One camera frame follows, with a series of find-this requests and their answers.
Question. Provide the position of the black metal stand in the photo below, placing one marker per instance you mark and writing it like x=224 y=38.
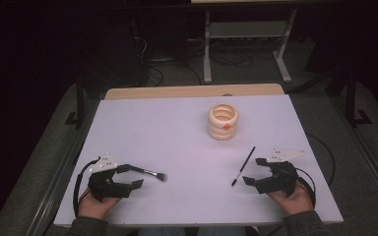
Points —
x=79 y=105
x=351 y=101

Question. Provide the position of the white board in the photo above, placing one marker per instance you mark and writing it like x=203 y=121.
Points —
x=177 y=147

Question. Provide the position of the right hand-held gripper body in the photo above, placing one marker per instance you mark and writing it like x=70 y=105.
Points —
x=280 y=180

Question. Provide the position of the person's left hand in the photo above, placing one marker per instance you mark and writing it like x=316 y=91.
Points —
x=93 y=206

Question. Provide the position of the thin black makeup brush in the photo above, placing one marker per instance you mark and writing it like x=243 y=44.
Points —
x=244 y=164

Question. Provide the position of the white metal desk frame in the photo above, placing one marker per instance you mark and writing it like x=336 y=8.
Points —
x=249 y=29

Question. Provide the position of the cream ribbed brush holder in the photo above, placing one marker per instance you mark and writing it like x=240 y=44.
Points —
x=223 y=126

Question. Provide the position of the fluffy black makeup brush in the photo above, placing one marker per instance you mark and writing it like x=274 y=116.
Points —
x=151 y=172

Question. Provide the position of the person's right hand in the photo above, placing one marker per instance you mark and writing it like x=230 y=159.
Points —
x=295 y=201

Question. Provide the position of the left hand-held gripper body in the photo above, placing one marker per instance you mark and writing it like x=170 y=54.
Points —
x=106 y=187

